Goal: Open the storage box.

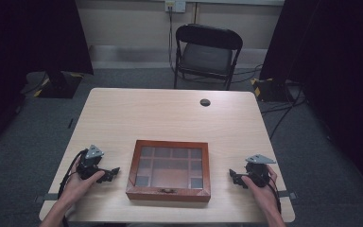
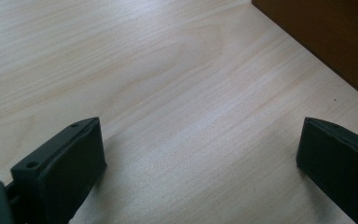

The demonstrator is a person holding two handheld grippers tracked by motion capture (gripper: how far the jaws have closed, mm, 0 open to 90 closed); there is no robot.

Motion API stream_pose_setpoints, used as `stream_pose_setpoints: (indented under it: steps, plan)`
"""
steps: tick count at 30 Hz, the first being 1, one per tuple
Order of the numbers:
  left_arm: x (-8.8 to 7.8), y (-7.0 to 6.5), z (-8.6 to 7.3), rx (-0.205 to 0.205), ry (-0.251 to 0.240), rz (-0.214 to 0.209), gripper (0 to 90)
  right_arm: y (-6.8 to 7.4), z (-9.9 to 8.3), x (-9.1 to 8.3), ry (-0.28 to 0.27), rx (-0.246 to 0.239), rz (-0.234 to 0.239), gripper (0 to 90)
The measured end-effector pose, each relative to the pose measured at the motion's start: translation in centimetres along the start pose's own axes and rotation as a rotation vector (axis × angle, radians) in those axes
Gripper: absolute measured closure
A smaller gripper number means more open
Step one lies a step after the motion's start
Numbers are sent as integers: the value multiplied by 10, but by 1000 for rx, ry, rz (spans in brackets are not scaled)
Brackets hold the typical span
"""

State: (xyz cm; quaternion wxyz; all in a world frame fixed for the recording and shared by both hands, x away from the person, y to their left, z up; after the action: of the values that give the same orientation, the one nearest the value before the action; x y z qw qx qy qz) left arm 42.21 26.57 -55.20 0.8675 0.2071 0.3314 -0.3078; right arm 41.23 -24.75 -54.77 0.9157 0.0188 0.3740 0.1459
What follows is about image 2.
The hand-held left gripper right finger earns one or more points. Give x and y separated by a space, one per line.
338 161

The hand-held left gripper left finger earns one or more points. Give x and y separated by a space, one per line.
65 168

